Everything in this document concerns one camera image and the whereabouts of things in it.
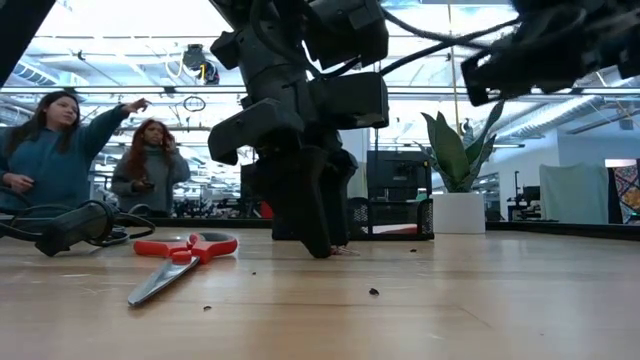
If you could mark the colourful artwork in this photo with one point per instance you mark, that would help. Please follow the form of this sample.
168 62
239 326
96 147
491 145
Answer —
625 195

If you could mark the black aluminium table frame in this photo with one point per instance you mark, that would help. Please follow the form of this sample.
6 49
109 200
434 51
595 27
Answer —
550 230

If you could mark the pink sticky note pad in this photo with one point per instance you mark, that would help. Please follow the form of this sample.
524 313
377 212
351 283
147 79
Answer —
395 230

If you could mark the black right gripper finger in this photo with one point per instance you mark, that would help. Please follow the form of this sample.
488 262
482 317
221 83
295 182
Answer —
510 70

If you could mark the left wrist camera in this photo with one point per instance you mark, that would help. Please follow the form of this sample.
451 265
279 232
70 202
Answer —
350 100

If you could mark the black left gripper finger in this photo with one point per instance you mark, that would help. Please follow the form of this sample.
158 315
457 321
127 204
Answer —
305 200
342 190

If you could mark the black mesh desk organizer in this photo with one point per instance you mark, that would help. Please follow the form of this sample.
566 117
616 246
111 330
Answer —
426 217

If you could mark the grey cloth cover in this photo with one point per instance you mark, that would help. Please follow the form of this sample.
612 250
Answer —
575 195

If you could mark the green plant in white pot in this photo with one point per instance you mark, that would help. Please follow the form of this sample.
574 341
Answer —
460 212

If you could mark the white column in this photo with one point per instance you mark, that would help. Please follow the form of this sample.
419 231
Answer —
362 150

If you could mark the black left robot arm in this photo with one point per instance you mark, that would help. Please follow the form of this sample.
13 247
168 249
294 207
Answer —
20 30

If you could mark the black cabinet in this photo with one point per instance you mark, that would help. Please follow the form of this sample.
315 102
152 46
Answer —
400 175

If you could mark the person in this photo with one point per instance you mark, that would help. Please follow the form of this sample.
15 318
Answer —
155 175
50 170

